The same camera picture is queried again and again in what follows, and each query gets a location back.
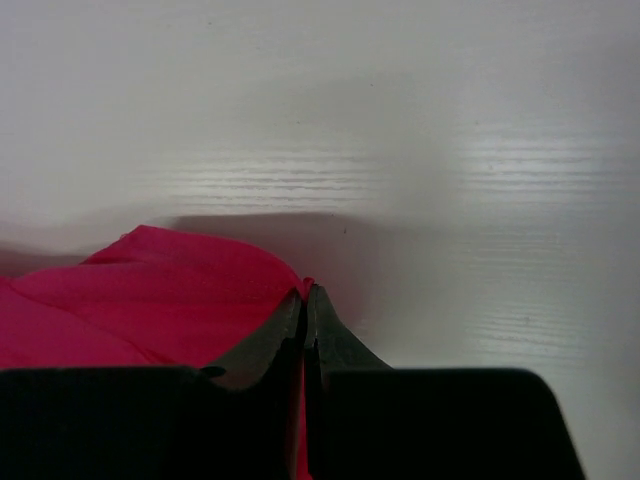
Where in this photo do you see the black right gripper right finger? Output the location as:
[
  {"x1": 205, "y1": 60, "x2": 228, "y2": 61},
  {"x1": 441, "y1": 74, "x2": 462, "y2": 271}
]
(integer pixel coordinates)
[{"x1": 304, "y1": 286, "x2": 584, "y2": 479}]

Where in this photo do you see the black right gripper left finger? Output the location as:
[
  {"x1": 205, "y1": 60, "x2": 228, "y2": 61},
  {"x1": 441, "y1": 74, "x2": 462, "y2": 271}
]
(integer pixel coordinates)
[{"x1": 1, "y1": 292, "x2": 303, "y2": 479}]

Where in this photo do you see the pink t-shirt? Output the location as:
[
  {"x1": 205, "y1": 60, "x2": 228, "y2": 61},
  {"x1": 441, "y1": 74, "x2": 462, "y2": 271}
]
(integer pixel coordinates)
[{"x1": 0, "y1": 224, "x2": 317, "y2": 480}]

